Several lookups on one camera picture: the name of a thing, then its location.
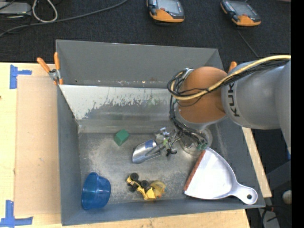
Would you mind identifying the white dustpan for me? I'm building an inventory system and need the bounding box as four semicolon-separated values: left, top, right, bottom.
182;147;258;205

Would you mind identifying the silver metal scoop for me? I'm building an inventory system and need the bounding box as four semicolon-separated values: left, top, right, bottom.
132;139;165;164

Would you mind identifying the yellow rubber duck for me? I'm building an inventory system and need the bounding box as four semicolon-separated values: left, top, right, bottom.
151;180;167;199

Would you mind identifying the yellow toy vehicle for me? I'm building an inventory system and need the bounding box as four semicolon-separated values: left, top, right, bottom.
125;172;158;201

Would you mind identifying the green block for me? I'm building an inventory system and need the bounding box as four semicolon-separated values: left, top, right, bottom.
113;129;130;147

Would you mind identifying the grey metal bin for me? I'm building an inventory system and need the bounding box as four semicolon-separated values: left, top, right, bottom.
55;39;266;227

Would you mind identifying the blue plastic bowl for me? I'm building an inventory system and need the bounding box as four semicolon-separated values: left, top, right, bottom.
81;171;112;210

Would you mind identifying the brown cardboard board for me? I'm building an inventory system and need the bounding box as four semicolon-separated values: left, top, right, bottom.
13;76;63;218

